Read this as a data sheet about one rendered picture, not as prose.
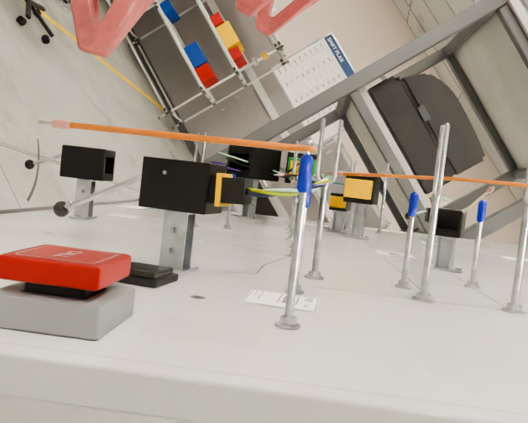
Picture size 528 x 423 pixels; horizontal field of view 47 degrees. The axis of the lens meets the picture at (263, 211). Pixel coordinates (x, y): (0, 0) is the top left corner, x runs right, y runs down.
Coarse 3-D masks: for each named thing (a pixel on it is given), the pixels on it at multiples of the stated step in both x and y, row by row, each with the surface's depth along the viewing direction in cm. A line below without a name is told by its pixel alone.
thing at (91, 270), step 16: (0, 256) 29; (16, 256) 29; (32, 256) 29; (48, 256) 29; (64, 256) 30; (80, 256) 30; (96, 256) 31; (112, 256) 32; (128, 256) 33; (0, 272) 29; (16, 272) 29; (32, 272) 28; (48, 272) 28; (64, 272) 28; (80, 272) 28; (96, 272) 28; (112, 272) 30; (128, 272) 33; (32, 288) 30; (48, 288) 30; (64, 288) 29; (80, 288) 28; (96, 288) 28
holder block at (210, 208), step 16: (144, 160) 48; (160, 160) 48; (176, 160) 48; (144, 176) 48; (160, 176) 48; (176, 176) 48; (192, 176) 47; (208, 176) 47; (144, 192) 48; (160, 192) 48; (176, 192) 48; (192, 192) 47; (208, 192) 47; (160, 208) 48; (176, 208) 48; (192, 208) 47; (208, 208) 48
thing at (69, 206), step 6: (126, 180) 51; (132, 180) 51; (138, 180) 51; (114, 186) 51; (120, 186) 51; (96, 192) 52; (102, 192) 51; (108, 192) 51; (84, 198) 52; (90, 198) 52; (96, 198) 52; (66, 204) 52; (72, 204) 52; (78, 204) 52
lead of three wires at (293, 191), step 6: (318, 180) 51; (324, 180) 52; (330, 180) 53; (312, 186) 50; (318, 186) 50; (324, 186) 52; (252, 192) 48; (258, 192) 48; (264, 192) 48; (270, 192) 48; (276, 192) 48; (282, 192) 48; (288, 192) 48; (294, 192) 49
